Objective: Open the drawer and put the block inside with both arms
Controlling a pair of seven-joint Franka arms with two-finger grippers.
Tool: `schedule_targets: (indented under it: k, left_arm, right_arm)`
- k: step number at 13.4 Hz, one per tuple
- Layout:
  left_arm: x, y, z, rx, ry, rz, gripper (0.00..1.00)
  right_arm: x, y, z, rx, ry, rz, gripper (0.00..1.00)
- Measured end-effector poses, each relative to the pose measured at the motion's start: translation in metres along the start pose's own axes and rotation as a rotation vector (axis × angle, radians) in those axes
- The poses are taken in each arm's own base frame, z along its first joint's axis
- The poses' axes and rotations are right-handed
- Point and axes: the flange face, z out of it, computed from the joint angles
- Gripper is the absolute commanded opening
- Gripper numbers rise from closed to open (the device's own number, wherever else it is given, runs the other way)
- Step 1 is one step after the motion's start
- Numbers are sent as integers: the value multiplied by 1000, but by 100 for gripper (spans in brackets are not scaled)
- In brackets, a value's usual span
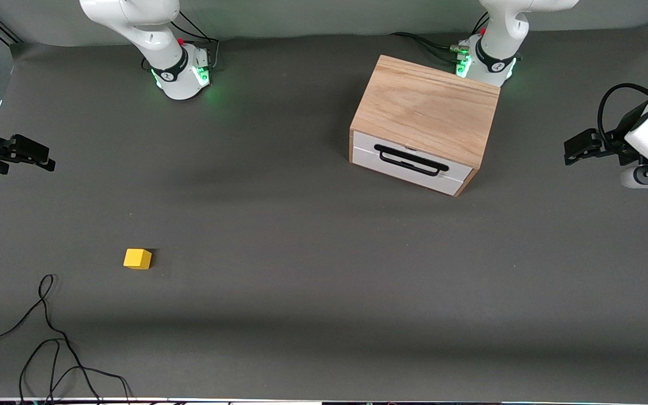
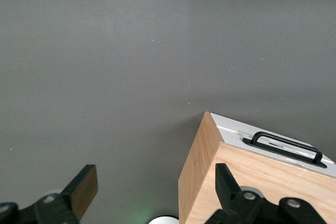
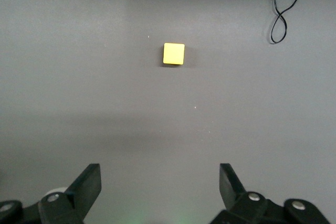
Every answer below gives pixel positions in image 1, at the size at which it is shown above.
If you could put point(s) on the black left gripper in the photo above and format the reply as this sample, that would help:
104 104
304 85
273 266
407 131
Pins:
620 136

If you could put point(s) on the yellow wooden block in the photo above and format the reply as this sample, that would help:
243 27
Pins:
135 259

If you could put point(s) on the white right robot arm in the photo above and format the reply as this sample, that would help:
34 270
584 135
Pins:
155 34

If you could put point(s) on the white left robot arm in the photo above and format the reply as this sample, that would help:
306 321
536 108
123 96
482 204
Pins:
498 34

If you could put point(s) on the wooden drawer cabinet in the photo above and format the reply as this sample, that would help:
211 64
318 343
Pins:
425 107

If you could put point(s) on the grey table cover sheet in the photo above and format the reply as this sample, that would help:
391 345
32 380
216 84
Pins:
301 281

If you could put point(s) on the black frame strut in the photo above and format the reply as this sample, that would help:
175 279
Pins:
0 28

